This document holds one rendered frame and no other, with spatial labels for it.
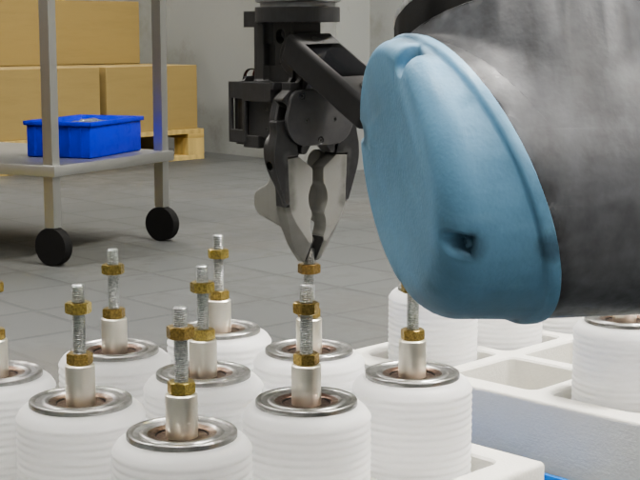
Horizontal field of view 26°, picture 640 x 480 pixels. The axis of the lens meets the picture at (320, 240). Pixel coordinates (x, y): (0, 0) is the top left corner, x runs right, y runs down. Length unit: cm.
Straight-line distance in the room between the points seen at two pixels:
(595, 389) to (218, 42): 482
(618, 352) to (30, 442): 56
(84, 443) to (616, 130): 57
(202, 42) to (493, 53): 560
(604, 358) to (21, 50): 455
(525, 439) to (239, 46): 468
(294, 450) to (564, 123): 51
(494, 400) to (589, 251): 83
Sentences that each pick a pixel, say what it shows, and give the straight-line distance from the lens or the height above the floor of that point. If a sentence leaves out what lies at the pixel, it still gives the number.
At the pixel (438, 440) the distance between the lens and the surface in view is 109.
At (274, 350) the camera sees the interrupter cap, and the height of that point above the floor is 25.
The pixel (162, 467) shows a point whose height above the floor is 24.
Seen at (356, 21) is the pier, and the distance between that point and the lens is 527.
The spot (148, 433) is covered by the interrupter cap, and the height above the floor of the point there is 25.
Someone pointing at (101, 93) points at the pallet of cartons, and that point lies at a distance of 550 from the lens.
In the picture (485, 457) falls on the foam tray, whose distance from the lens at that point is 115.
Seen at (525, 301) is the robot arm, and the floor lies 42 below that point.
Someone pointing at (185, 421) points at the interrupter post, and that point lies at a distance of 94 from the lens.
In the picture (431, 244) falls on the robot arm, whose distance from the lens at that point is 54.
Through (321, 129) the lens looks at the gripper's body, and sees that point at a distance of 115.
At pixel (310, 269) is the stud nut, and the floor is 32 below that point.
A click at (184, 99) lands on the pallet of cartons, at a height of 25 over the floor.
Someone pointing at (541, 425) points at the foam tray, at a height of 16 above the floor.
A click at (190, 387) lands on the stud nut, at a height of 29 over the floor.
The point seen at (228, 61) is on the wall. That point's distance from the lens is 599.
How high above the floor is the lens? 52
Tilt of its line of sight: 9 degrees down
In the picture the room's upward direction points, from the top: straight up
